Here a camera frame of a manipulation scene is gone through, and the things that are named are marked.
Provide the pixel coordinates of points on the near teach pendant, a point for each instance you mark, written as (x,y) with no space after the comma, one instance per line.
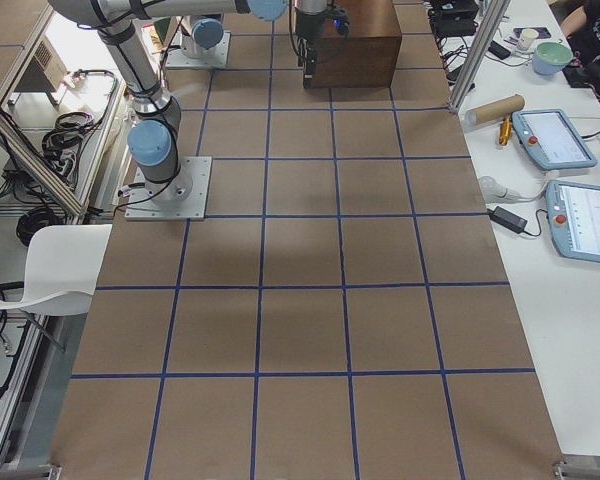
(574,219)

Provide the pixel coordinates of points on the far teach pendant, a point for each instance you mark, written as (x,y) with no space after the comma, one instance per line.
(551,141)

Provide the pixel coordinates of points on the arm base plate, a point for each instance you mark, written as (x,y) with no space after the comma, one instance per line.
(184,198)
(215,58)

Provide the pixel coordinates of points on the cardboard tube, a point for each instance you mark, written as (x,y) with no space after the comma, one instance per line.
(494,110)

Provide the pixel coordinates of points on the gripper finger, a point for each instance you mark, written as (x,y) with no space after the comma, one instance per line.
(309,61)
(299,54)

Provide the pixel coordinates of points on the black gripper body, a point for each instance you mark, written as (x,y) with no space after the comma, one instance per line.
(307,27)

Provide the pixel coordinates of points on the white paper cup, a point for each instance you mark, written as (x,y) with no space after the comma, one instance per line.
(526,38)

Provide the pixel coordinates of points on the dark wooden drawer cabinet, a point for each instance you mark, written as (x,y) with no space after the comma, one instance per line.
(367,57)

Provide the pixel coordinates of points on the seated person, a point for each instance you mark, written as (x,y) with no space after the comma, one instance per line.
(582,31)

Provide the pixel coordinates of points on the aluminium frame post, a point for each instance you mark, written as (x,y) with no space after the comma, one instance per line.
(491,20)

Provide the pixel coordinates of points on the yellow tool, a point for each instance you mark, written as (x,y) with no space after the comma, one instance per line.
(505,131)

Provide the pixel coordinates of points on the green bowl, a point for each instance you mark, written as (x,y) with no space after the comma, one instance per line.
(551,57)

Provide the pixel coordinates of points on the teach pendant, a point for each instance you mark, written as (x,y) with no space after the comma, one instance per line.
(574,219)
(551,141)

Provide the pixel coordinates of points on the black power adapter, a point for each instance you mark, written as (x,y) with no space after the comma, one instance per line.
(507,219)

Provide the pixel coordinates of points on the white chair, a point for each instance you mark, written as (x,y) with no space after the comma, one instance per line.
(62,267)

